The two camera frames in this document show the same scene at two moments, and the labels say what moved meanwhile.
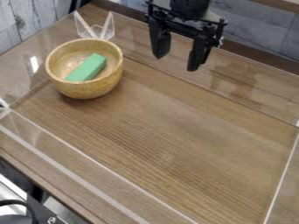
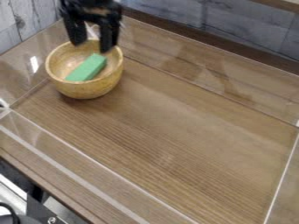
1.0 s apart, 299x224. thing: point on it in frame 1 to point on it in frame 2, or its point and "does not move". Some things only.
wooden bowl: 67,57 does not move
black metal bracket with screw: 51,212 does not move
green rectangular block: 89,68 does not move
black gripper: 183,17 to 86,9
